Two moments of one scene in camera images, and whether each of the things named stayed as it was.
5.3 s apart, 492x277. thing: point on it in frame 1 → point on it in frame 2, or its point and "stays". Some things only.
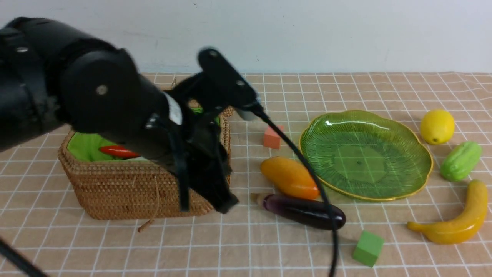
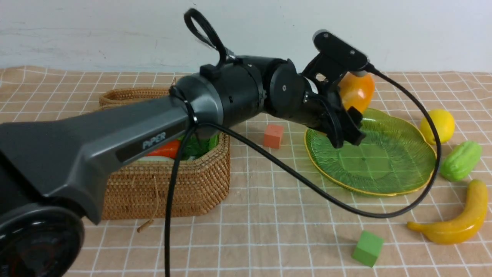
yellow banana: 462,227 stays
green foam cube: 368,248 stays
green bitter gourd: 461,161 stays
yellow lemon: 437,126 stays
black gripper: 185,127 → 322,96
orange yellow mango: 290,177 → 357,92
